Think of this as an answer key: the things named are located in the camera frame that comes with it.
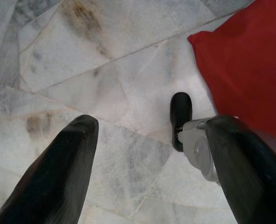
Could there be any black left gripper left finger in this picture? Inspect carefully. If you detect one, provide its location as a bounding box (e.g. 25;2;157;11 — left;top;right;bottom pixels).
0;113;100;224

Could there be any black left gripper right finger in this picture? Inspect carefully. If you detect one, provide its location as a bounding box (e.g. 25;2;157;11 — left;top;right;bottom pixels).
205;114;276;224

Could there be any red pillow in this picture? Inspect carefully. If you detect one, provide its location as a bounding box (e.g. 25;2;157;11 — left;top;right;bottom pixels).
187;0;276;142

